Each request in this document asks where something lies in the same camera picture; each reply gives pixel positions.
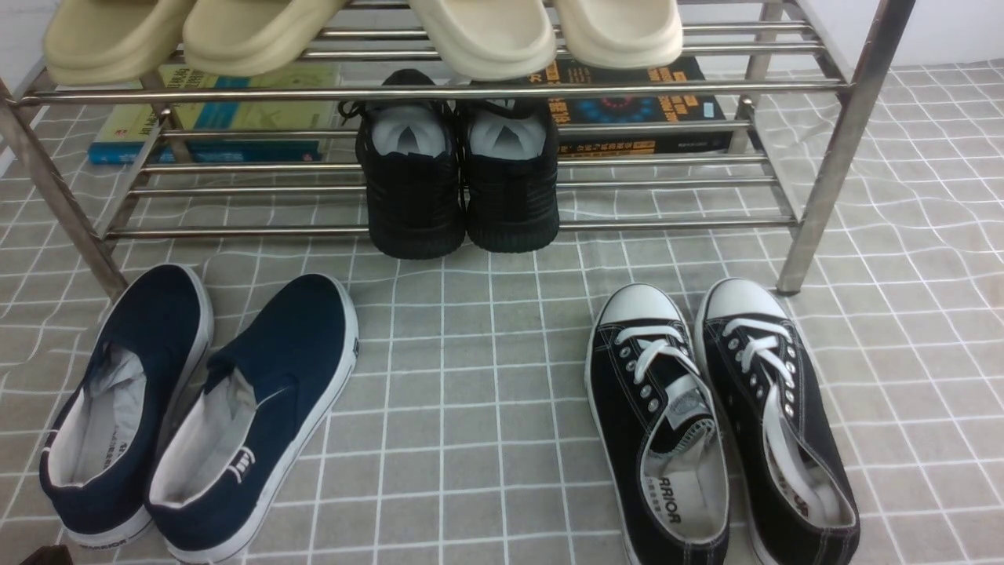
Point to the navy slip-on shoe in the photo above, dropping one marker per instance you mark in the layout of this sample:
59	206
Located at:
265	394
101	448

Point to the steel shoe rack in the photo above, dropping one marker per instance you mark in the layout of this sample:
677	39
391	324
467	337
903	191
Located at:
787	51

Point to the black mesh sneaker right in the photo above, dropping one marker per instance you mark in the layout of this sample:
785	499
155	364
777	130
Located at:
509	168

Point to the black mesh sneaker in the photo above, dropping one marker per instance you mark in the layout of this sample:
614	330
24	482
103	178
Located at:
509	168
409	155

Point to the grey checked floor cloth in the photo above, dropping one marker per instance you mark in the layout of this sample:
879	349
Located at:
465	434

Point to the black mesh sneaker left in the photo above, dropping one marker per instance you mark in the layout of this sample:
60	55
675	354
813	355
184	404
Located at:
409	155

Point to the black canvas sneaker left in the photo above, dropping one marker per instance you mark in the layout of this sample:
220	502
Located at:
657	422

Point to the black canvas sneaker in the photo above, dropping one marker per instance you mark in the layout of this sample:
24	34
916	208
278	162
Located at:
801	508
657	422

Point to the cream slipper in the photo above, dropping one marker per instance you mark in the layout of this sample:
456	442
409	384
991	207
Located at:
489	40
621	34

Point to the cream slipper far right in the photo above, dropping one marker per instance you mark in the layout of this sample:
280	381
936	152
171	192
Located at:
621	34

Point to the green blue book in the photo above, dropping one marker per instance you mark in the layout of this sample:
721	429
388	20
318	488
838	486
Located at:
126	130

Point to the black orange book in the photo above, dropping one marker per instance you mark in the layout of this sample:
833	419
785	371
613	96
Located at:
635	106

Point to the beige slipper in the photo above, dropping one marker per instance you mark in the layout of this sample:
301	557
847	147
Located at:
93	43
248	38

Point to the black canvas sneaker right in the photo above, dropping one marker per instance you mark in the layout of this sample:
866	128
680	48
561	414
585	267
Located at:
801	508

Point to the beige slipper far left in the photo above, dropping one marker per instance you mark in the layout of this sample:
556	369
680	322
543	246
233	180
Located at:
93	43

